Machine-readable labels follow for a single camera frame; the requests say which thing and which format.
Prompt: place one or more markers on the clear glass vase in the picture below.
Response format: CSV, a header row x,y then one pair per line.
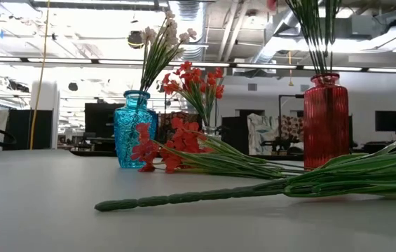
x,y
211,130

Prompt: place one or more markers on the red artificial flower bunch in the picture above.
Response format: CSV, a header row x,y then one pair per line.
x,y
185,75
215,82
183,140

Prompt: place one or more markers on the blue glass vase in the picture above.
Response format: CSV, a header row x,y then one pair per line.
x,y
129,140

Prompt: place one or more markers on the red ribbed glass vase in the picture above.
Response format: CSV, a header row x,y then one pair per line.
x,y
325,122

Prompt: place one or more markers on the dark patterned cloth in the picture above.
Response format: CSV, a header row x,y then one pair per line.
x,y
164,120

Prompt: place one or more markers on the black cabinet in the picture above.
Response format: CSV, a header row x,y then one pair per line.
x,y
234,129

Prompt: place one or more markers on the white and teal cloth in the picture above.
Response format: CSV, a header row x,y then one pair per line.
x,y
260,129

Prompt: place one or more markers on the floral patterned cloth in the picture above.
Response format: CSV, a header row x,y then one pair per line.
x,y
290,127

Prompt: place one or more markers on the black monitor screen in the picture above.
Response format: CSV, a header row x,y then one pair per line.
x,y
390,120
97,119

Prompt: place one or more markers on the round black ceiling lamp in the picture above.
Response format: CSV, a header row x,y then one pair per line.
x,y
135,36

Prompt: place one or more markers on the small black round fixture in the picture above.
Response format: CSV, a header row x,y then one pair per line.
x,y
73,87

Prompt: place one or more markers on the white pillar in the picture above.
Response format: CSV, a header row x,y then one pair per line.
x,y
52,98

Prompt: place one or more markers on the long light strip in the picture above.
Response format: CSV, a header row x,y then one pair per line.
x,y
61,60

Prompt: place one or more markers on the black partition panel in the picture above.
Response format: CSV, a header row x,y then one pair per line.
x,y
19,129

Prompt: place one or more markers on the corrugated silver air duct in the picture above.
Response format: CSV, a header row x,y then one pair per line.
x,y
199,56

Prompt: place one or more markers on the black metal table frame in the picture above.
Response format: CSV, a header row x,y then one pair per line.
x,y
92,153

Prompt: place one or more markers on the smooth silver air duct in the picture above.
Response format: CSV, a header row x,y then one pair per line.
x,y
276,31

